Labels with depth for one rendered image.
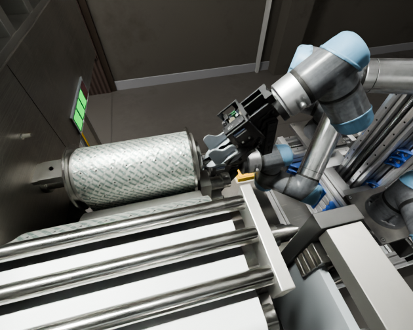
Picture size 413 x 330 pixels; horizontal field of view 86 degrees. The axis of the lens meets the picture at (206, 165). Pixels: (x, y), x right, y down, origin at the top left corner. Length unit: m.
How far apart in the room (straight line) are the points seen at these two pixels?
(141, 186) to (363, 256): 0.39
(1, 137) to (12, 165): 0.05
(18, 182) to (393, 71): 0.79
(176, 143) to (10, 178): 0.30
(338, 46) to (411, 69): 0.24
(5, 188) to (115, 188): 0.17
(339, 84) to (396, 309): 0.34
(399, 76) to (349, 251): 0.48
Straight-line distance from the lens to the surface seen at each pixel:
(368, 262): 0.26
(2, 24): 0.68
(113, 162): 0.48
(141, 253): 0.21
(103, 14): 2.99
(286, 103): 0.44
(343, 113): 0.51
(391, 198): 1.07
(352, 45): 0.46
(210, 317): 0.21
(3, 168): 0.51
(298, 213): 1.74
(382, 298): 0.25
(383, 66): 0.65
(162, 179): 0.48
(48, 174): 0.55
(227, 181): 0.56
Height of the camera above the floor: 1.65
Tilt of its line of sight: 51 degrees down
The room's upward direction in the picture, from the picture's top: straight up
